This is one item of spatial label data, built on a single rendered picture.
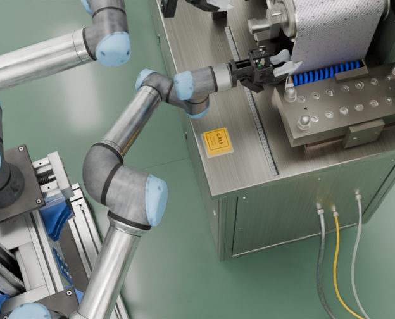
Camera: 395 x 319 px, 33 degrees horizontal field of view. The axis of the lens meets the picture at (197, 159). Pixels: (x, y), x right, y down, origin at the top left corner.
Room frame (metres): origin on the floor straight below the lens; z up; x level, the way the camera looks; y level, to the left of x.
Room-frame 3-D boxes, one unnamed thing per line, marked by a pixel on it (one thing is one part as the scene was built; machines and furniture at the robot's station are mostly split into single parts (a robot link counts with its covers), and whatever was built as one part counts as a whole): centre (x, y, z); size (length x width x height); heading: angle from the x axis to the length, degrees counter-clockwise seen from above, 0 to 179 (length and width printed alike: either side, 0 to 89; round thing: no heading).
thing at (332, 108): (0.88, -0.45, 1.00); 0.40 x 0.16 x 0.06; 101
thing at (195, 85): (0.92, -0.01, 1.11); 0.11 x 0.08 x 0.09; 101
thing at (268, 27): (1.05, -0.21, 1.05); 0.06 x 0.05 x 0.31; 101
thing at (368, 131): (0.80, -0.49, 0.96); 0.10 x 0.03 x 0.11; 101
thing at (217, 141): (0.83, -0.06, 0.91); 0.07 x 0.07 x 0.02; 11
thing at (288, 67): (0.95, -0.27, 1.11); 0.09 x 0.03 x 0.06; 100
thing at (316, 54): (0.99, -0.39, 1.11); 0.23 x 0.01 x 0.18; 101
